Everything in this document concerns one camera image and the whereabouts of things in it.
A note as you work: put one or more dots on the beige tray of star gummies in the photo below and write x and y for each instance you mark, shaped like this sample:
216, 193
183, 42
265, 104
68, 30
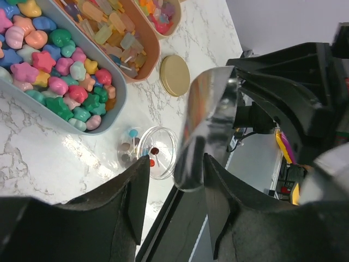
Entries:
163, 16

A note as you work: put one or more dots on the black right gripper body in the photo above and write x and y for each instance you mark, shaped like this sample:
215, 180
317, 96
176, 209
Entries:
302, 89

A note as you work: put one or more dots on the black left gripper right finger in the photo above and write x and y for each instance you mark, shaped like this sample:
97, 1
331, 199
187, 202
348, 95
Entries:
248, 225

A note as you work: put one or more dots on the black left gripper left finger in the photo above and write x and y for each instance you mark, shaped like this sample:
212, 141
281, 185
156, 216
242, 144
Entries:
104, 224

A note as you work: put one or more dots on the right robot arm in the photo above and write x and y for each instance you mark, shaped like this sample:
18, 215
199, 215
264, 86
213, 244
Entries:
330, 177

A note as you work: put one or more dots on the gold jar lid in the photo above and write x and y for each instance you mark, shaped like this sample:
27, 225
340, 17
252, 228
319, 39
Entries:
174, 75

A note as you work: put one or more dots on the clear glass jar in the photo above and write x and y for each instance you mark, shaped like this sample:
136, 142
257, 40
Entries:
158, 143

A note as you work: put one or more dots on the blue tray of solid candies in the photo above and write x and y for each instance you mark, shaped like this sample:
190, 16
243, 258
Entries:
51, 62

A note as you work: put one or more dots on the peach tray of popsicle candies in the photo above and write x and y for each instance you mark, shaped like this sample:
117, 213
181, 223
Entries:
120, 31

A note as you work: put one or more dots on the silver metal scoop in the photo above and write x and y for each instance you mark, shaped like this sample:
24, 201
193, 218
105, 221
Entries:
210, 113

